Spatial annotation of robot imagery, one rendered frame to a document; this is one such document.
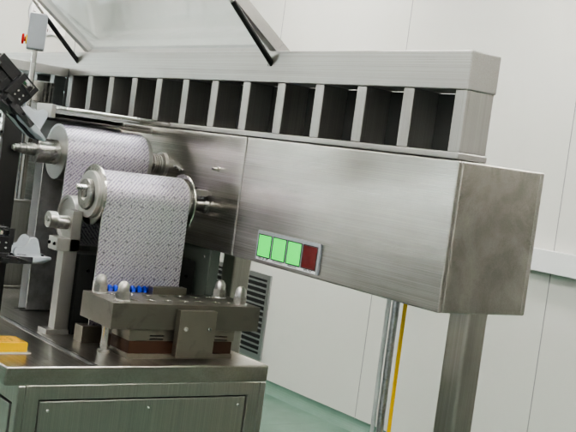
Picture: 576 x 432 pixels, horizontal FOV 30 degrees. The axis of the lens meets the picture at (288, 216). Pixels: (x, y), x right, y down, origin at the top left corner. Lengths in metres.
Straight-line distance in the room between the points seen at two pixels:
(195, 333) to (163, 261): 0.26
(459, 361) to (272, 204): 0.61
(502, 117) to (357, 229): 3.00
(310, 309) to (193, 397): 3.74
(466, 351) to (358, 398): 3.63
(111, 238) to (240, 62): 0.56
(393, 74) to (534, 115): 2.87
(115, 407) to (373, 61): 0.94
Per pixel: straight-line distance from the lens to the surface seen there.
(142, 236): 2.66
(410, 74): 2.24
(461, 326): 2.29
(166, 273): 2.71
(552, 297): 4.96
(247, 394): 2.60
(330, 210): 2.38
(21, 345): 2.43
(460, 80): 2.13
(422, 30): 5.75
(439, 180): 2.13
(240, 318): 2.61
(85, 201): 2.64
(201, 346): 2.54
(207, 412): 2.55
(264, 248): 2.56
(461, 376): 2.30
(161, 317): 2.50
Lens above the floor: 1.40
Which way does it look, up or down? 3 degrees down
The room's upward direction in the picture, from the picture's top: 8 degrees clockwise
